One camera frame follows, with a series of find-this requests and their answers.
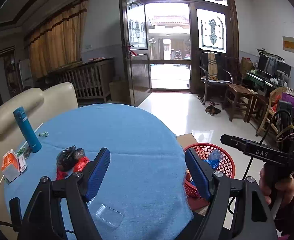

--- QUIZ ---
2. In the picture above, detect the black plastic bag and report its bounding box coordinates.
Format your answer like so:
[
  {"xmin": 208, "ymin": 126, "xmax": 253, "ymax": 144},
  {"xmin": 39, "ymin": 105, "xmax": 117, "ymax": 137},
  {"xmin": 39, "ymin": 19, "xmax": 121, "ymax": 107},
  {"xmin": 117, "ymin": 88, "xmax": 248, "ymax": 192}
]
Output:
[{"xmin": 56, "ymin": 145, "xmax": 86, "ymax": 172}]

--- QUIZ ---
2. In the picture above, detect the red plastic bag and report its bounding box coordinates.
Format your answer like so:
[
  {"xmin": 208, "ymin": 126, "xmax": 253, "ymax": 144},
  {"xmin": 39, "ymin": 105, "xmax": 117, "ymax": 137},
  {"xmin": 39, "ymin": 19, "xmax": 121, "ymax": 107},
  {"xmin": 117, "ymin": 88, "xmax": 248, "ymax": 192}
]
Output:
[{"xmin": 56, "ymin": 157, "xmax": 90, "ymax": 180}]

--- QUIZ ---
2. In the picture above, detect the person's right hand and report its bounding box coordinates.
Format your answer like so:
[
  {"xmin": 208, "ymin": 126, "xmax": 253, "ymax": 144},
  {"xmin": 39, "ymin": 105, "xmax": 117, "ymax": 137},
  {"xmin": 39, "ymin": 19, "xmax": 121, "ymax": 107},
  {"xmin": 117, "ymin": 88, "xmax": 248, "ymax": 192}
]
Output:
[{"xmin": 259, "ymin": 166, "xmax": 294, "ymax": 207}]

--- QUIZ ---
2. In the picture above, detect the red plastic mesh basket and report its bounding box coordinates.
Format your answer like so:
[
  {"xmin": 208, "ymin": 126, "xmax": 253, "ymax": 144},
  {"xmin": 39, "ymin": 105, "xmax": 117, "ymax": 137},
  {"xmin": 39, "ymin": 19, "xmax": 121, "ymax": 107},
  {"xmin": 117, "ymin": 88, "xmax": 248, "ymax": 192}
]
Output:
[{"xmin": 184, "ymin": 142, "xmax": 236, "ymax": 199}]

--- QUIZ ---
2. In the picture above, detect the cardboard box on floor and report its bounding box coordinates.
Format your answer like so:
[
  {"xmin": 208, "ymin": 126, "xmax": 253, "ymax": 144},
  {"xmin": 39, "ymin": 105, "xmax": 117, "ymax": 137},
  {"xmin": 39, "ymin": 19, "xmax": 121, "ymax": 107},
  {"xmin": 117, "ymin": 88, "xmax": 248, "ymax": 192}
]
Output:
[{"xmin": 177, "ymin": 133, "xmax": 198, "ymax": 149}]

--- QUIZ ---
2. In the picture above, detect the clear plastic blister tray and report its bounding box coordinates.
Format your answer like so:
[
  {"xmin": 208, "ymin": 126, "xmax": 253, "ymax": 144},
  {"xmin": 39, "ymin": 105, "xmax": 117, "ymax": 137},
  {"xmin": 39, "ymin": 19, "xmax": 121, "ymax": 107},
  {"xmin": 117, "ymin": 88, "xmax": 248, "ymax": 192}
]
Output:
[{"xmin": 91, "ymin": 204, "xmax": 124, "ymax": 229}]

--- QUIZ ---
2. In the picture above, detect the blue table cloth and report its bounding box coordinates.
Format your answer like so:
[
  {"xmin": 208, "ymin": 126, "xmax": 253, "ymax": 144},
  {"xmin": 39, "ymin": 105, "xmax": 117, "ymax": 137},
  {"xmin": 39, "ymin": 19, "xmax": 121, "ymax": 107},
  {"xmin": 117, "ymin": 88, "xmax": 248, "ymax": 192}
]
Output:
[{"xmin": 3, "ymin": 103, "xmax": 195, "ymax": 240}]

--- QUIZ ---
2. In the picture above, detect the purple bag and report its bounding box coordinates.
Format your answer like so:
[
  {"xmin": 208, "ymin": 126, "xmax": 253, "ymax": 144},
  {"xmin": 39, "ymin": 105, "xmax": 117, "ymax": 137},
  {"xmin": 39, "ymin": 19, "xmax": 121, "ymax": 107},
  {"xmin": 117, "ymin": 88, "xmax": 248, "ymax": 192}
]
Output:
[{"xmin": 281, "ymin": 92, "xmax": 294, "ymax": 115}]

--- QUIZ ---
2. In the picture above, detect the green candy wrapper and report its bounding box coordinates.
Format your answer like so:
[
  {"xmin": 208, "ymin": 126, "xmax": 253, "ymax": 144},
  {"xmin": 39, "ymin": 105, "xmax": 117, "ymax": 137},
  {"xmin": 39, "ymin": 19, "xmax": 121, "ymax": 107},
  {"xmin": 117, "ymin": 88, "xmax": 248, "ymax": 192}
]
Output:
[{"xmin": 39, "ymin": 132, "xmax": 49, "ymax": 138}]

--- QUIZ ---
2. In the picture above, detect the rattan armchair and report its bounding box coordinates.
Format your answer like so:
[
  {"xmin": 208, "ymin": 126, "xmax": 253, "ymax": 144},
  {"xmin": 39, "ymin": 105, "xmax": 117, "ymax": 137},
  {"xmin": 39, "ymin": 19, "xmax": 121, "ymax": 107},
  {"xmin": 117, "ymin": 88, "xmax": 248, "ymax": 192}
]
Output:
[{"xmin": 256, "ymin": 87, "xmax": 294, "ymax": 136}]

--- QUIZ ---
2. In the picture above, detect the pair of dark slippers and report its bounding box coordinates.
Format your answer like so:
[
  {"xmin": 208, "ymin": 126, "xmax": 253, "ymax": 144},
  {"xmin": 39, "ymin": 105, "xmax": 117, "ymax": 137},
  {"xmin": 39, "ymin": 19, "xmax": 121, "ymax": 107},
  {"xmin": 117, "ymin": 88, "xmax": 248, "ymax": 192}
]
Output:
[{"xmin": 205, "ymin": 105, "xmax": 221, "ymax": 116}]

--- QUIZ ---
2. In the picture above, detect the small white box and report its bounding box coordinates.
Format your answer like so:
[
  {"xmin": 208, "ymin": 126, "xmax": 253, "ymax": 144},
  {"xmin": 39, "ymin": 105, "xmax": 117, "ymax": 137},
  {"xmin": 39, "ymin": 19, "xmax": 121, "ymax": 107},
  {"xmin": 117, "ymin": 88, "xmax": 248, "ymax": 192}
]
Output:
[{"xmin": 18, "ymin": 154, "xmax": 27, "ymax": 173}]

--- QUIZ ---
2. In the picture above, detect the cardboard box by door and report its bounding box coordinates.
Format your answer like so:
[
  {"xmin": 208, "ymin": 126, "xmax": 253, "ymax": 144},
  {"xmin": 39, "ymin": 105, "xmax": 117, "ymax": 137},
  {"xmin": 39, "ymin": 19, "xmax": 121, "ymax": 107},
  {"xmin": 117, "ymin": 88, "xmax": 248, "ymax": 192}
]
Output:
[{"xmin": 109, "ymin": 81, "xmax": 131, "ymax": 104}]

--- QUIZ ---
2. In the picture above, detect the wooden square stool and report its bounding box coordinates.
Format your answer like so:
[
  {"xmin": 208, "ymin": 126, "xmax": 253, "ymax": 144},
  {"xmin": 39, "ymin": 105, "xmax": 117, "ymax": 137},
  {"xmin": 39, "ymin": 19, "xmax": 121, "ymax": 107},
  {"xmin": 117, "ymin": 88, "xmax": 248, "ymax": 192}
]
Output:
[{"xmin": 222, "ymin": 83, "xmax": 253, "ymax": 122}]

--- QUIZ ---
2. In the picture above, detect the orange white medicine box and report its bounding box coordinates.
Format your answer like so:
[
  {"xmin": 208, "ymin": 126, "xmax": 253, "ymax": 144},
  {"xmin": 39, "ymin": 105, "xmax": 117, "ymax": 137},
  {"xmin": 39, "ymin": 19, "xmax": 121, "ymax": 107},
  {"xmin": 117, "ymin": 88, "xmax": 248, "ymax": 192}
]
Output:
[{"xmin": 1, "ymin": 149, "xmax": 21, "ymax": 183}]

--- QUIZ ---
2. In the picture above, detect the dark desk with monitors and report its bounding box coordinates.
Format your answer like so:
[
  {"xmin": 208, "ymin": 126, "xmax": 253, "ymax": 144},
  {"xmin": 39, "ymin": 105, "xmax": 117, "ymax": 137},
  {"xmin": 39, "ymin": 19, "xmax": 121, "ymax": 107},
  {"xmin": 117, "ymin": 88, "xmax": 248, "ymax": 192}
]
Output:
[{"xmin": 245, "ymin": 49, "xmax": 291, "ymax": 97}]

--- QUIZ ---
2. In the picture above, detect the wooden baby crib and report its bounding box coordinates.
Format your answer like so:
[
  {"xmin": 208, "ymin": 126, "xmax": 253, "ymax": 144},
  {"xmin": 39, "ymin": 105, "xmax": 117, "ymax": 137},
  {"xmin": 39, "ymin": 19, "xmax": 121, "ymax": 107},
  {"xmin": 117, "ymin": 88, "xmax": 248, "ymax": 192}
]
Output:
[{"xmin": 48, "ymin": 58, "xmax": 115, "ymax": 102}]

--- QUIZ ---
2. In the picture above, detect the teal thermos bottle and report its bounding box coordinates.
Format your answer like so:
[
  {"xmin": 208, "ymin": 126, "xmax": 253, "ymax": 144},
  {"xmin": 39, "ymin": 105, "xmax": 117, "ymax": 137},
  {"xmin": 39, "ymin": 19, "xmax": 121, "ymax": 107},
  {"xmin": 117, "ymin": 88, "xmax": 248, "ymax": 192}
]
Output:
[{"xmin": 13, "ymin": 106, "xmax": 41, "ymax": 153}]

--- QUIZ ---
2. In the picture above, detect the white drinking straw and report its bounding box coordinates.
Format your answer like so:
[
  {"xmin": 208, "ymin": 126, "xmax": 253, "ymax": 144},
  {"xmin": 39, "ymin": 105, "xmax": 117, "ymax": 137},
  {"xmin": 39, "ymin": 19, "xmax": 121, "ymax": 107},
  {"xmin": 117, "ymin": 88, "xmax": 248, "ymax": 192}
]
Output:
[{"xmin": 0, "ymin": 122, "xmax": 45, "ymax": 188}]

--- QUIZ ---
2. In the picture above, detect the cream leather sofa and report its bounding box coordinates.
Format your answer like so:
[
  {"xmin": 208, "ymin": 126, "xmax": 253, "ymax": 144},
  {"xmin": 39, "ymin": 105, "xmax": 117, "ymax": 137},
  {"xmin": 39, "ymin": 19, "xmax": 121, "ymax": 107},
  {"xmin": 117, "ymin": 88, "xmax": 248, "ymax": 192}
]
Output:
[{"xmin": 0, "ymin": 82, "xmax": 79, "ymax": 240}]

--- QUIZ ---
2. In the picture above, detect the black metal armchair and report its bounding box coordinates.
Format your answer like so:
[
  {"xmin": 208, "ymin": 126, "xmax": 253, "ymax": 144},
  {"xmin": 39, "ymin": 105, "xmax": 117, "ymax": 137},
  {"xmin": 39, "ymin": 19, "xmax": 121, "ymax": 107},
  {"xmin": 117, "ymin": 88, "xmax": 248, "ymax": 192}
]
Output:
[{"xmin": 199, "ymin": 51, "xmax": 234, "ymax": 105}]

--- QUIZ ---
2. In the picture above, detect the striped scarf on chair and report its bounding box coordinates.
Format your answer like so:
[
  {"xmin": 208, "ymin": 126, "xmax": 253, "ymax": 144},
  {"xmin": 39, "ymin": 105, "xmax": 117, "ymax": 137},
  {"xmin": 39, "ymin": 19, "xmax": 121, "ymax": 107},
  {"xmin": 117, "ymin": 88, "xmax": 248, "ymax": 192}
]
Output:
[{"xmin": 208, "ymin": 52, "xmax": 218, "ymax": 81}]

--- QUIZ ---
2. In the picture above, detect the tan window curtain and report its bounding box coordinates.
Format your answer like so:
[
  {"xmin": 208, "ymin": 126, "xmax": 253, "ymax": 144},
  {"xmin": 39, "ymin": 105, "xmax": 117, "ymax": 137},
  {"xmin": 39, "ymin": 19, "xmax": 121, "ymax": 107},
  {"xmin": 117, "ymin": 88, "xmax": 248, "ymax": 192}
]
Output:
[{"xmin": 25, "ymin": 0, "xmax": 89, "ymax": 80}]

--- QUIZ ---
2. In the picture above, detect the brown open door leaf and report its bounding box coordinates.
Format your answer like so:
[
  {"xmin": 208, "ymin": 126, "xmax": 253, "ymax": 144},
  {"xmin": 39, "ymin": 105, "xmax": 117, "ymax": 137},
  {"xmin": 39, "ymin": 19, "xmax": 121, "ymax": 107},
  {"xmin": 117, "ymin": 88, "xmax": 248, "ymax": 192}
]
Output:
[{"xmin": 119, "ymin": 0, "xmax": 151, "ymax": 107}]

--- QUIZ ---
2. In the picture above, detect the yellow wall notice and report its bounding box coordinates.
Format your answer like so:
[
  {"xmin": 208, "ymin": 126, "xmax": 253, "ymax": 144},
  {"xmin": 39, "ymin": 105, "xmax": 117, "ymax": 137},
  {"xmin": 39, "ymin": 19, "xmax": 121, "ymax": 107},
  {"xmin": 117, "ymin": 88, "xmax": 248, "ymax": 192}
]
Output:
[{"xmin": 283, "ymin": 36, "xmax": 294, "ymax": 53}]

